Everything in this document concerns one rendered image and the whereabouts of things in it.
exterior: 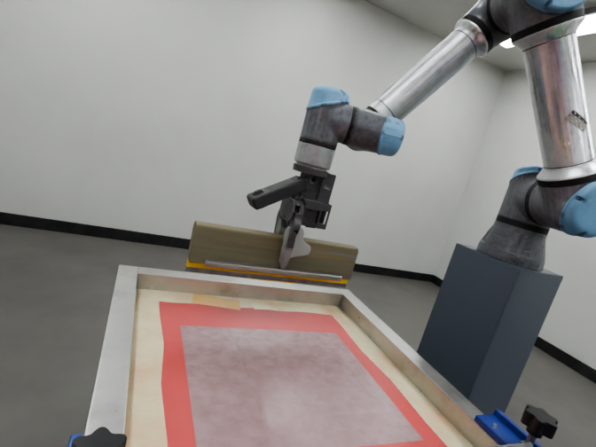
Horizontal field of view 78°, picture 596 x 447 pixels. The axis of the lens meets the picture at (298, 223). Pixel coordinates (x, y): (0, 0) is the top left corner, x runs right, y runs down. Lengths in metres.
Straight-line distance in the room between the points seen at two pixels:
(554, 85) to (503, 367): 0.65
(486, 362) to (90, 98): 3.62
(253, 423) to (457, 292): 0.65
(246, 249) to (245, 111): 3.32
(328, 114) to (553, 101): 0.42
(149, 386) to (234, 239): 0.29
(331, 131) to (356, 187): 3.87
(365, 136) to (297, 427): 0.50
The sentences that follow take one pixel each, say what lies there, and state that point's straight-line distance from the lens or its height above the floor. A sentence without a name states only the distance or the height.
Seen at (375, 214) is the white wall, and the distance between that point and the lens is 4.82.
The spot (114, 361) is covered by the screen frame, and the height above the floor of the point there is 0.99.
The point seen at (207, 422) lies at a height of 0.96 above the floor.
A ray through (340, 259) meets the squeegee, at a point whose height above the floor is 1.12.
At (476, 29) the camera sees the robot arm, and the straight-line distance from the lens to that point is 0.95.
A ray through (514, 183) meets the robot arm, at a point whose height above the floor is 1.38.
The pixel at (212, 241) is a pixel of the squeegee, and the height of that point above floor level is 1.12.
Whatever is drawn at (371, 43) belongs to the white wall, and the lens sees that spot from 4.59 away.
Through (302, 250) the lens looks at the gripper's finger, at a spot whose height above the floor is 1.13.
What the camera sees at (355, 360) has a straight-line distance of 0.79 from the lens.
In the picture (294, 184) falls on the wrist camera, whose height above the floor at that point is 1.26.
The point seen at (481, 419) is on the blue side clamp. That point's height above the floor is 1.00.
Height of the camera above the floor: 1.32
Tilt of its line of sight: 11 degrees down
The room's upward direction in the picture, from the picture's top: 15 degrees clockwise
